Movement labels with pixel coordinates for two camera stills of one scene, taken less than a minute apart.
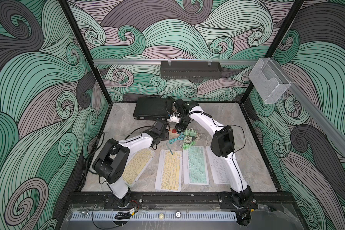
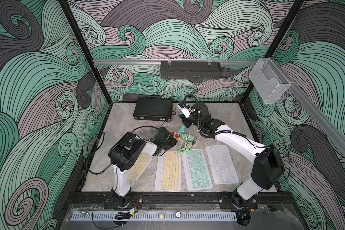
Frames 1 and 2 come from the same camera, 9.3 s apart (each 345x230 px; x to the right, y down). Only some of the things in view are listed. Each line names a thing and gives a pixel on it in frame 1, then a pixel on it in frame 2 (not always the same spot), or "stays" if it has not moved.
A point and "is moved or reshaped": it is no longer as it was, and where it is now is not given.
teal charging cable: [180, 137] is moved or reshaped
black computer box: [153, 109] stays
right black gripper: [181, 129] to [186, 123]
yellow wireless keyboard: [137, 164] stays
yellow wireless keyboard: [169, 172] stays
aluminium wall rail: [143, 61] stays
